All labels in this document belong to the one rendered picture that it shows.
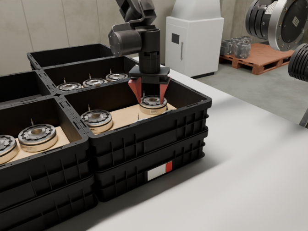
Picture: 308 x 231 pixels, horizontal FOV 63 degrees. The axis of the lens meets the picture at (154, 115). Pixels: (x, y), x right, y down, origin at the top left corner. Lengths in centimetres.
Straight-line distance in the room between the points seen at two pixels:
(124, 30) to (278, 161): 68
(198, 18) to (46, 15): 177
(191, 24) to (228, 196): 269
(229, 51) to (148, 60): 368
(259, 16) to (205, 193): 61
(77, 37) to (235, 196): 277
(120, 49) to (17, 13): 252
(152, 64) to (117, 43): 11
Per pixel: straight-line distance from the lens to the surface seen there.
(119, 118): 88
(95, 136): 61
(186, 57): 335
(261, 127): 116
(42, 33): 313
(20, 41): 311
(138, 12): 65
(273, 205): 82
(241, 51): 413
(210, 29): 350
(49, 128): 82
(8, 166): 59
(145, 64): 65
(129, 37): 61
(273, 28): 92
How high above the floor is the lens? 126
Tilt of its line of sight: 29 degrees down
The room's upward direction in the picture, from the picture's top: straight up
